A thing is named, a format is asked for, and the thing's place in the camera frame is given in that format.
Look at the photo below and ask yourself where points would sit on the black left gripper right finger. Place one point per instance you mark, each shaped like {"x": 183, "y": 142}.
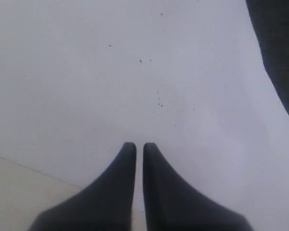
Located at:
{"x": 171, "y": 204}

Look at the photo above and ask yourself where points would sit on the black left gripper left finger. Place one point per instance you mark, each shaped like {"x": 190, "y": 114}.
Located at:
{"x": 105, "y": 205}

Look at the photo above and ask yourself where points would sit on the dark sleeve of person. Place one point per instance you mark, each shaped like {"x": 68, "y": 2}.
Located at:
{"x": 270, "y": 21}

